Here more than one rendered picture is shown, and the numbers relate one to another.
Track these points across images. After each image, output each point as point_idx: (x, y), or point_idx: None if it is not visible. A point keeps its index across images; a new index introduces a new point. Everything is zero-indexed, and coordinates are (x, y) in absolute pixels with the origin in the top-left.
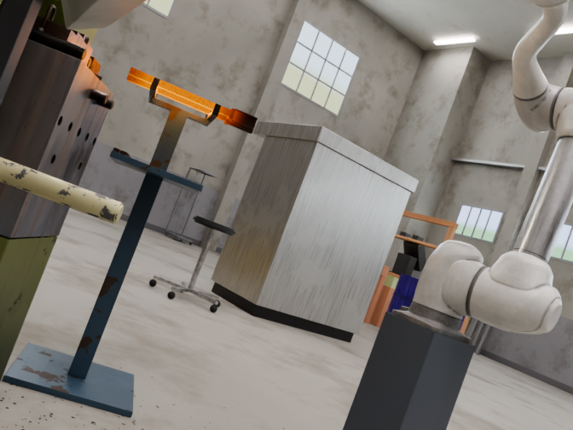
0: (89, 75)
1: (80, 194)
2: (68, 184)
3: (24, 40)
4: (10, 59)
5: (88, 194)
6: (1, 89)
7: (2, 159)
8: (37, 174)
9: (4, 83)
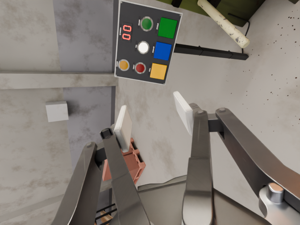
0: None
1: (232, 38)
2: (229, 33)
3: (175, 48)
4: (178, 52)
5: (233, 39)
6: (185, 51)
7: (215, 18)
8: (222, 27)
9: (184, 51)
